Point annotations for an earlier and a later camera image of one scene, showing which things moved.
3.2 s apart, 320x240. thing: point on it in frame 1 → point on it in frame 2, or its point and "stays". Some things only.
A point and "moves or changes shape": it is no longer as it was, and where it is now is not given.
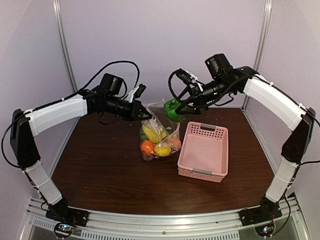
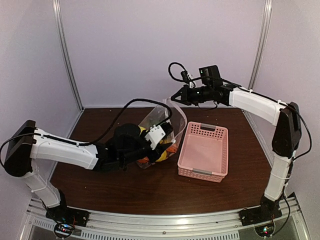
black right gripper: (198, 100) → (186, 98)
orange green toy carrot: (174, 143) → (173, 148)
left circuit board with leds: (63, 229) stays
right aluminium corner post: (262, 40) stays
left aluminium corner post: (57, 8) stays
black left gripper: (133, 113) → (159, 148)
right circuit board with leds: (265, 231) stays
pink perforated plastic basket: (203, 154) stays
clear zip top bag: (160, 134) moves or changes shape
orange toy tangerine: (147, 148) moves or changes shape
